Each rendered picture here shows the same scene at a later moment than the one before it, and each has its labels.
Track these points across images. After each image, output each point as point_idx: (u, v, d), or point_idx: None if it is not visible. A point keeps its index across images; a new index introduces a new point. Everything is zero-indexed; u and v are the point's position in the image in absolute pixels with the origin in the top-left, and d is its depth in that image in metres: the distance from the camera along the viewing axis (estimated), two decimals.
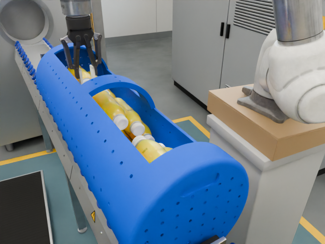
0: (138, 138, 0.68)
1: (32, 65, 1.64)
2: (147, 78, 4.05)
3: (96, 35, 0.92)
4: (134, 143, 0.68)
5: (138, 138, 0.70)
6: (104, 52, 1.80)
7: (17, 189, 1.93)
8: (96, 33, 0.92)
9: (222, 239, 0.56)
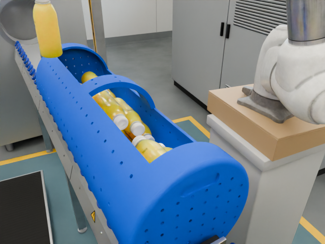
0: (138, 138, 0.68)
1: (32, 65, 1.64)
2: (147, 78, 4.05)
3: None
4: (134, 143, 0.68)
5: (138, 138, 0.70)
6: (104, 52, 1.80)
7: (17, 189, 1.93)
8: None
9: (222, 239, 0.56)
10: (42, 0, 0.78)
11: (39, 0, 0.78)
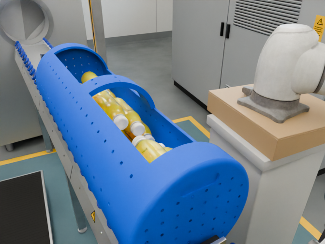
0: (138, 138, 0.68)
1: (32, 65, 1.64)
2: (147, 78, 4.05)
3: None
4: (134, 143, 0.68)
5: (138, 138, 0.70)
6: (104, 52, 1.80)
7: (17, 189, 1.93)
8: None
9: (222, 239, 0.56)
10: None
11: None
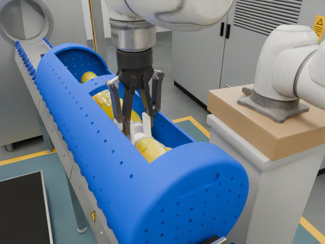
0: (138, 136, 0.68)
1: (32, 65, 1.64)
2: None
3: (157, 73, 0.63)
4: (134, 141, 0.68)
5: (138, 136, 0.69)
6: (104, 52, 1.80)
7: (17, 189, 1.93)
8: (155, 70, 0.63)
9: (222, 239, 0.56)
10: None
11: None
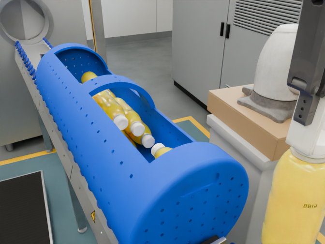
0: (324, 153, 0.30)
1: (32, 65, 1.64)
2: (147, 78, 4.05)
3: None
4: None
5: (322, 139, 0.30)
6: (104, 52, 1.80)
7: (17, 189, 1.93)
8: None
9: (222, 239, 0.56)
10: None
11: None
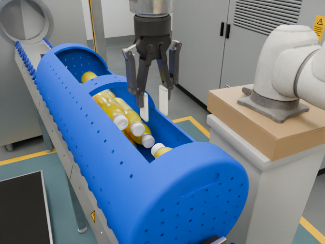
0: None
1: (32, 65, 1.64)
2: (147, 78, 4.05)
3: (174, 43, 0.61)
4: None
5: None
6: (104, 52, 1.80)
7: (17, 189, 1.93)
8: (172, 40, 0.61)
9: (222, 239, 0.56)
10: None
11: None
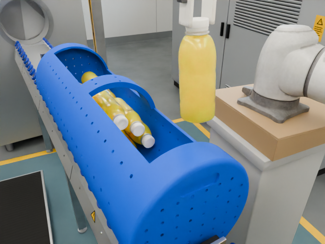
0: None
1: (32, 65, 1.64)
2: (147, 78, 4.05)
3: None
4: None
5: None
6: (104, 52, 1.80)
7: (17, 189, 1.93)
8: None
9: (222, 239, 0.56)
10: None
11: None
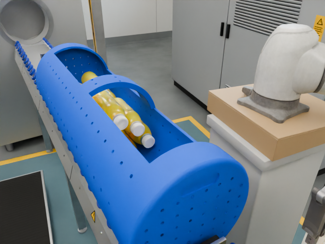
0: None
1: (32, 65, 1.64)
2: (147, 78, 4.05)
3: None
4: None
5: None
6: (104, 52, 1.80)
7: (17, 189, 1.93)
8: None
9: (222, 239, 0.56)
10: None
11: None
